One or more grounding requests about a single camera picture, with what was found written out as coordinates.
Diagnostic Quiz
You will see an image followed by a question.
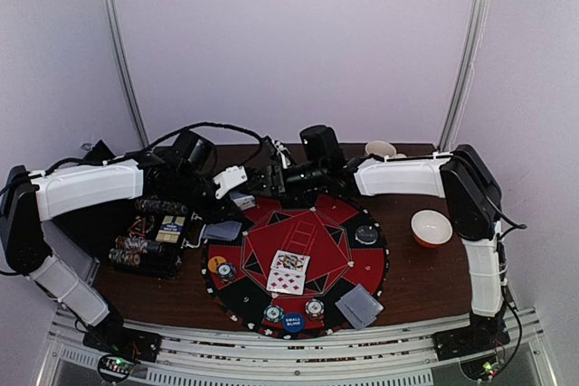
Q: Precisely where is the black 100 chip stack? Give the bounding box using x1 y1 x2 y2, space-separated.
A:
115 236 164 255

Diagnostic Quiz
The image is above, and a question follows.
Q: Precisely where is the black dealer button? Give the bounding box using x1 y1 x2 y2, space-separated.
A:
355 225 378 245

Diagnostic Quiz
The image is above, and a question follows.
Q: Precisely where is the top multicolour chip row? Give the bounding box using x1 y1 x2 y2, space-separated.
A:
135 198 189 216

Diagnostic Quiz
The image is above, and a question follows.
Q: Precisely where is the mixed colour chip stack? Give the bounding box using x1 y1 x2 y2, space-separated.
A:
216 262 237 284

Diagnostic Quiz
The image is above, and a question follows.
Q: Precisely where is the right aluminium frame post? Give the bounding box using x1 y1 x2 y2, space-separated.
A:
437 0 489 151

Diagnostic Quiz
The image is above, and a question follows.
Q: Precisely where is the round red black poker mat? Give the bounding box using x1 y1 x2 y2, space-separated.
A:
201 191 389 340

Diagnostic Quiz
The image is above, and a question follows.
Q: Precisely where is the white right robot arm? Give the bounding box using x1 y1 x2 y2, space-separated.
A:
258 125 506 352

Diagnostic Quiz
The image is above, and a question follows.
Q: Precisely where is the king face up card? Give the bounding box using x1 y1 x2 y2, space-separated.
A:
271 250 310 273

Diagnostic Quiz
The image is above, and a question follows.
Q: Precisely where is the nine of diamonds card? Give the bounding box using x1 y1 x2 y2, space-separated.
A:
266 268 306 295

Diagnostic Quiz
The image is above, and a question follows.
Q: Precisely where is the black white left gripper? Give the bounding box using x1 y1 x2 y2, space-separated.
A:
174 168 244 225

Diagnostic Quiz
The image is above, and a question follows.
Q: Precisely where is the face down card seat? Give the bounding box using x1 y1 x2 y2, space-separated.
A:
201 225 215 240
336 299 365 330

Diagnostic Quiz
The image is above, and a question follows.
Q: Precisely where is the orange big blind button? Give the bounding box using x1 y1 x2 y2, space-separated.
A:
207 256 227 273

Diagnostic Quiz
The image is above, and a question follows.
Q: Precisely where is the red triangle dice pack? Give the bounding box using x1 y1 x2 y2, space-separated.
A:
128 217 150 238

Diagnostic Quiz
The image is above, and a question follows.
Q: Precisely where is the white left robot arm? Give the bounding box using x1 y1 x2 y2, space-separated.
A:
1 126 250 353

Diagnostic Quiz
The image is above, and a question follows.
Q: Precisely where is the cream patterned ceramic mug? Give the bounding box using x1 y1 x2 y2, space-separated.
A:
365 140 406 158

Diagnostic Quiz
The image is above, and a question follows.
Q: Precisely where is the white orange bowl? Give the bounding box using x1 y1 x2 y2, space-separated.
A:
411 210 453 249

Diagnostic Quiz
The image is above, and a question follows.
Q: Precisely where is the black poker chip case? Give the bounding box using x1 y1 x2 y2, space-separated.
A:
47 139 204 279

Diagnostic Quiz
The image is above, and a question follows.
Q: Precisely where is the blue small blind button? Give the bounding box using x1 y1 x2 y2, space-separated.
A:
282 313 306 333

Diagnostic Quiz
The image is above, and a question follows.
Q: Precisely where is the green blue 50 chip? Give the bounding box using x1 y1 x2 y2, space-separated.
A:
263 305 285 323

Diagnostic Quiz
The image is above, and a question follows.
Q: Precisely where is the Texas Hold'em card box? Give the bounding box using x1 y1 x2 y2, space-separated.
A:
156 215 185 244

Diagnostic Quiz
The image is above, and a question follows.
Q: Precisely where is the blue white 100 chip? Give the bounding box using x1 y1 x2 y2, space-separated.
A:
304 298 325 321

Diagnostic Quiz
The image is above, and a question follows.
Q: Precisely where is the chrome case handle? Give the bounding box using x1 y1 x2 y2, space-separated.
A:
182 213 206 249

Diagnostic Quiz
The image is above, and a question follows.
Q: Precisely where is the blue backed card deck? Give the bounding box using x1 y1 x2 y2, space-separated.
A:
229 192 256 211

